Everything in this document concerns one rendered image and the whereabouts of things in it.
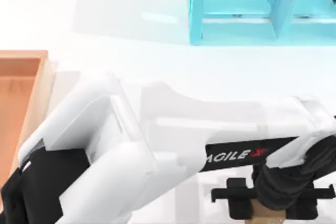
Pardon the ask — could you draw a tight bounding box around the tan brown book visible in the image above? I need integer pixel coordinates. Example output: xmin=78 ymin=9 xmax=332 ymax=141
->
xmin=248 ymin=198 xmax=287 ymax=224

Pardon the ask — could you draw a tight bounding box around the light blue rack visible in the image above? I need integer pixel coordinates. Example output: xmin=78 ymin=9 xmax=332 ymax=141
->
xmin=188 ymin=0 xmax=336 ymax=46

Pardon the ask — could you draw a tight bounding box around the shallow salmon box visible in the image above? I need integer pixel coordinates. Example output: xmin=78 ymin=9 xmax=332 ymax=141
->
xmin=0 ymin=50 xmax=56 ymax=183

